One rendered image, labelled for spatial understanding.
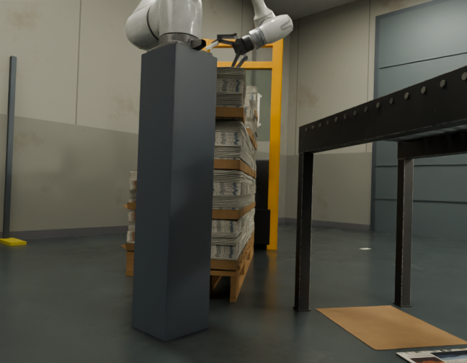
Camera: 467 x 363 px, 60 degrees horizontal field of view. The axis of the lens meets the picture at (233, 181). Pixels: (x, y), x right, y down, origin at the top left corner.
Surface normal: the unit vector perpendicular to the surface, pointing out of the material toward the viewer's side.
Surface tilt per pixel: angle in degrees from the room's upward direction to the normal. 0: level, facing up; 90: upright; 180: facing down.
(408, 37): 90
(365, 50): 90
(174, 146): 90
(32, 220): 90
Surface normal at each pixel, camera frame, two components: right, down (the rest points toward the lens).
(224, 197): -0.09, -0.02
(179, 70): 0.73, 0.01
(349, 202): -0.68, -0.04
